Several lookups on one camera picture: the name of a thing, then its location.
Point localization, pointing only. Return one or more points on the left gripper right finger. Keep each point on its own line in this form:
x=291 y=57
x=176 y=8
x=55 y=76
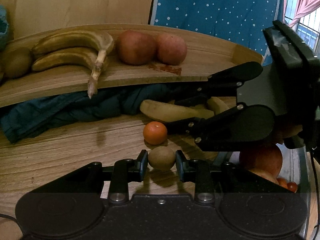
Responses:
x=214 y=180

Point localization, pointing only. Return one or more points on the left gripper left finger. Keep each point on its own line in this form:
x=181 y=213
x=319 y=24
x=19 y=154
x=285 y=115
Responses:
x=91 y=177

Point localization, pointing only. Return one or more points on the small brown kiwi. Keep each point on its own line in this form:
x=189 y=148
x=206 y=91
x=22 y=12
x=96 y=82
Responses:
x=162 y=158

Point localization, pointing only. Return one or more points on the yellow banana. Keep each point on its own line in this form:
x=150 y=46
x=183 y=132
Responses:
x=217 y=105
x=166 y=112

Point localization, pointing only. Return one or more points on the small orange mandarin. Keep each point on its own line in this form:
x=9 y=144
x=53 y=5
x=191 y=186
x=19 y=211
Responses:
x=155 y=133

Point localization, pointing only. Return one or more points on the red cherry tomato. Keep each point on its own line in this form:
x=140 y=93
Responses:
x=292 y=186

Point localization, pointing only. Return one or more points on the metal tray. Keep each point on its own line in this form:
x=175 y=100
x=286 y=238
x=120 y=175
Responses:
x=295 y=168

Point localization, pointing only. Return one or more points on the window with bars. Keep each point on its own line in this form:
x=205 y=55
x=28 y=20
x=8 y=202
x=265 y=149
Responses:
x=307 y=27

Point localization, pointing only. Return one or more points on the wooden shelf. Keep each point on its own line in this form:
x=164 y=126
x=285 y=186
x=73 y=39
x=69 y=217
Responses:
x=94 y=25

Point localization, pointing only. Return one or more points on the dark teal cloth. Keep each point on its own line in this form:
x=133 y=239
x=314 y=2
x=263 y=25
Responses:
x=33 y=117

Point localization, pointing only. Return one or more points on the blue dotted fabric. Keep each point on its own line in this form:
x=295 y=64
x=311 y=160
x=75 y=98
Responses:
x=238 y=21

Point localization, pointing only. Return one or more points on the red shelf apple right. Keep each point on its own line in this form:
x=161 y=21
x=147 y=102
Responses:
x=171 y=49

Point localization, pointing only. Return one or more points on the red shelf apple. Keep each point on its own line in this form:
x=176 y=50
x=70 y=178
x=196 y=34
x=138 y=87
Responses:
x=136 y=48
x=171 y=49

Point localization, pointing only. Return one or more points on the shelf banana bunch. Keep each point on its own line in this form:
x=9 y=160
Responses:
x=75 y=52

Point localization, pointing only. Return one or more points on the shelf kiwi right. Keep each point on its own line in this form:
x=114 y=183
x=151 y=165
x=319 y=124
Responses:
x=17 y=63

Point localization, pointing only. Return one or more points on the red shelf apple left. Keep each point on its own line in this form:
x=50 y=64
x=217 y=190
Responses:
x=136 y=48

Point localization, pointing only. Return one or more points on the blue scrunchie cuff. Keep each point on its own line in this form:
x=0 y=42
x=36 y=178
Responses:
x=4 y=27

